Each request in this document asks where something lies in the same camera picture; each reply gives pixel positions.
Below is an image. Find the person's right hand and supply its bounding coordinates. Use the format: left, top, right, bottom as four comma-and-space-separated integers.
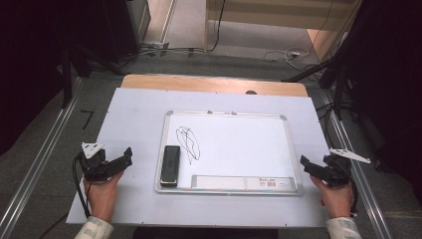
310, 174, 354, 220

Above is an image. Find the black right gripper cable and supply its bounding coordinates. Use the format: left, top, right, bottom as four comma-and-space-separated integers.
344, 162, 360, 216

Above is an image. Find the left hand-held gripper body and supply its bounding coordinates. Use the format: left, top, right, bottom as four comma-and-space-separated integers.
79, 141, 115, 183

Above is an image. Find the person's left hand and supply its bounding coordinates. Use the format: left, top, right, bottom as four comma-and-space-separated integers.
83, 170, 124, 223

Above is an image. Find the black stand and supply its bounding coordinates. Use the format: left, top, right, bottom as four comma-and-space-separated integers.
59, 43, 127, 110
281, 49, 357, 121

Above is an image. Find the light wooden cabinet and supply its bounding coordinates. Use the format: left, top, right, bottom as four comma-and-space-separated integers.
203, 0, 362, 53

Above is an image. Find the black floor cable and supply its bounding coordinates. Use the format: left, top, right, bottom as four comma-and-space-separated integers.
117, 0, 227, 68

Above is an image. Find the metal floor rail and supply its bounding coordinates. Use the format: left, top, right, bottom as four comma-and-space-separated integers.
319, 89, 394, 239
0, 78, 84, 239

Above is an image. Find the metal-framed whiteboard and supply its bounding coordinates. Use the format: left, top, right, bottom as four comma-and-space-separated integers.
153, 110, 304, 196

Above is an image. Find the black whiteboard eraser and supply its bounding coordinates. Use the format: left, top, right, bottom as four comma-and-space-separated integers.
159, 144, 182, 188

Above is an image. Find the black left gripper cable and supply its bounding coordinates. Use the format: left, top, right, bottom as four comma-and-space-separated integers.
72, 153, 93, 219

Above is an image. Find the white cable with adapter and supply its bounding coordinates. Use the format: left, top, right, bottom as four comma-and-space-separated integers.
262, 47, 319, 72

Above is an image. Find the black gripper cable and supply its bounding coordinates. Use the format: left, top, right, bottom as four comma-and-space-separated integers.
72, 153, 93, 219
344, 162, 360, 216

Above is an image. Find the wooden table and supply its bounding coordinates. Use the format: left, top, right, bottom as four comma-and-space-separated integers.
119, 73, 310, 99

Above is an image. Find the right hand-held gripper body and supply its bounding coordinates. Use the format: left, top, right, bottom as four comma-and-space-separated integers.
322, 147, 372, 187

